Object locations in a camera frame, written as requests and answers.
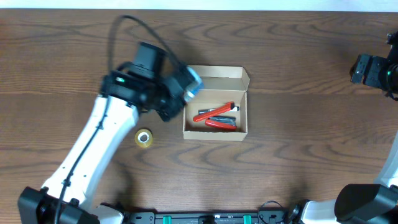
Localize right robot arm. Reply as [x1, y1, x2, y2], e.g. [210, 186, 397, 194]
[285, 32, 397, 223]

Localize open cardboard box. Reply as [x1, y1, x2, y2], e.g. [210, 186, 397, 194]
[183, 65, 250, 141]

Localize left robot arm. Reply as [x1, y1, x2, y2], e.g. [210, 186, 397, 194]
[17, 43, 203, 223]

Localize red utility knife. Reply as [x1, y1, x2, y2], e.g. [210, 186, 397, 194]
[193, 101, 235, 122]

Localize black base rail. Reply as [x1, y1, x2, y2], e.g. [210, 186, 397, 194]
[123, 208, 287, 224]

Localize yellow tape roll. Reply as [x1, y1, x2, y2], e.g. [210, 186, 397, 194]
[134, 129, 153, 148]

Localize black white marker pen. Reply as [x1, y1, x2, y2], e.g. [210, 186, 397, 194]
[198, 106, 240, 115]

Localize red handled pliers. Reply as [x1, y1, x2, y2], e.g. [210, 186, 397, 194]
[205, 116, 237, 131]

